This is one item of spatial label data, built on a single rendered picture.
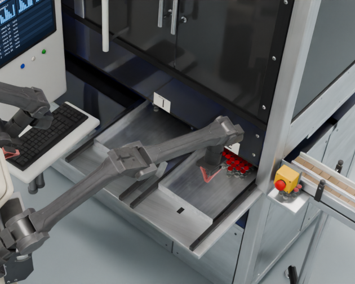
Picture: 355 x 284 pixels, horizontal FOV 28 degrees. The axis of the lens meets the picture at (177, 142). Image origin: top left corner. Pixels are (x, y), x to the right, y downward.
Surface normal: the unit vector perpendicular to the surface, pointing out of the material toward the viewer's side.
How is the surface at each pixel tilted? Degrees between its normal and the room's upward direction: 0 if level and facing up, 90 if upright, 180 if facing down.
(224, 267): 90
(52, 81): 90
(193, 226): 0
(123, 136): 0
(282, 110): 90
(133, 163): 35
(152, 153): 21
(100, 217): 0
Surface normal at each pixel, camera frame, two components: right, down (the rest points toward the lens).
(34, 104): 0.49, 0.72
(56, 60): 0.81, 0.46
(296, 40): -0.63, 0.53
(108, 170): -0.31, -0.16
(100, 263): 0.07, -0.69
